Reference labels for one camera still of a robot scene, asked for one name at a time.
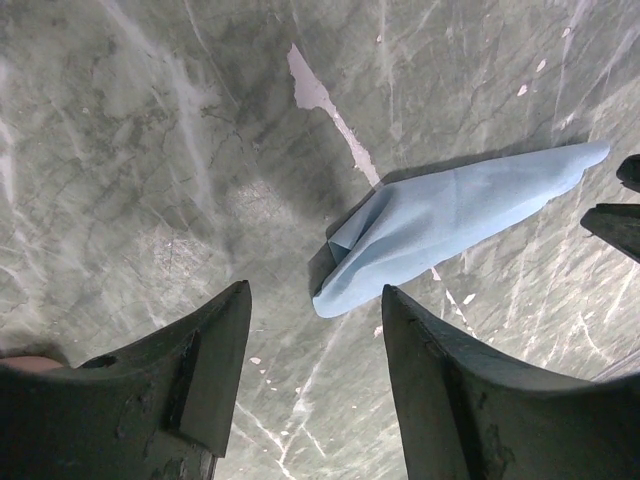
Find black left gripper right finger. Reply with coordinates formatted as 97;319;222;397
380;283;640;480

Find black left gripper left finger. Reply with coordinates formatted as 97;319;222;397
1;281;252;479

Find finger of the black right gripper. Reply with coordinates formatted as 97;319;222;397
616;154;640;193
580;204;640;262

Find light blue cleaning cloth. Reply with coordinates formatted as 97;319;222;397
312;141;610;318

